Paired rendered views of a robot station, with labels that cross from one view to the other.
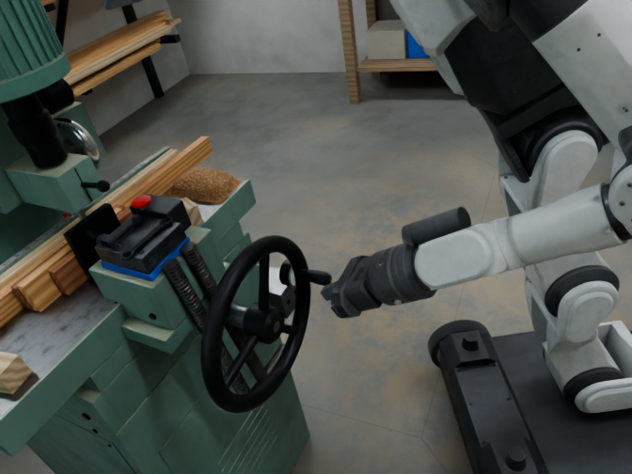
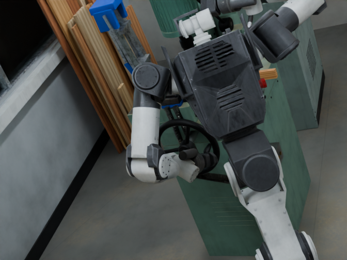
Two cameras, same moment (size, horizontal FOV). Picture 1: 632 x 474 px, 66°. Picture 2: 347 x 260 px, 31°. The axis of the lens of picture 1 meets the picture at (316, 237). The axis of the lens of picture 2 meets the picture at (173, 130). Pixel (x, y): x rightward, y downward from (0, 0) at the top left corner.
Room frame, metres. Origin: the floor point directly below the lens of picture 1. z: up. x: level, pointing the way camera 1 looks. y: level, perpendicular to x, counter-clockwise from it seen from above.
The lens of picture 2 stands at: (0.45, -2.14, 2.14)
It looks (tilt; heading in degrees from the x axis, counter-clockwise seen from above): 29 degrees down; 88
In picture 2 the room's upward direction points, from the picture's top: 22 degrees counter-clockwise
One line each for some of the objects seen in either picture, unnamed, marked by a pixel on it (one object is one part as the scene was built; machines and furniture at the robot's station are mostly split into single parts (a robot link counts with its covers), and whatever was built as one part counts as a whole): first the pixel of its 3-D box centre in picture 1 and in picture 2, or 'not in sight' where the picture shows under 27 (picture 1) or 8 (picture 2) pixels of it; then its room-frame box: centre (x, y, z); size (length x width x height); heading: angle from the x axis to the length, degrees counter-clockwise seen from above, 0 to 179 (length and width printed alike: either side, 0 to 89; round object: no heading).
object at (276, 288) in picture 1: (272, 290); (270, 158); (0.89, 0.13, 0.58); 0.12 x 0.08 x 0.08; 56
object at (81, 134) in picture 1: (73, 147); not in sight; (0.92, 0.43, 1.02); 0.12 x 0.03 x 0.12; 56
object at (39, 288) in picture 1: (81, 256); not in sight; (0.68, 0.39, 0.93); 0.21 x 0.02 x 0.06; 146
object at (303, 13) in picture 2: not in sight; (303, 2); (1.11, -0.15, 1.31); 0.22 x 0.12 x 0.13; 32
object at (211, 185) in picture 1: (202, 180); not in sight; (0.88, 0.20, 0.92); 0.14 x 0.09 x 0.04; 56
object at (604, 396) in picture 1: (601, 366); not in sight; (0.70, -0.64, 0.28); 0.21 x 0.20 x 0.13; 86
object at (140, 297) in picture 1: (161, 270); (182, 108); (0.61, 0.25, 0.91); 0.15 x 0.14 x 0.09; 146
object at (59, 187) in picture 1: (58, 182); not in sight; (0.76, 0.41, 1.03); 0.14 x 0.07 x 0.09; 56
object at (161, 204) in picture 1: (148, 232); (177, 94); (0.62, 0.25, 0.99); 0.13 x 0.11 x 0.06; 146
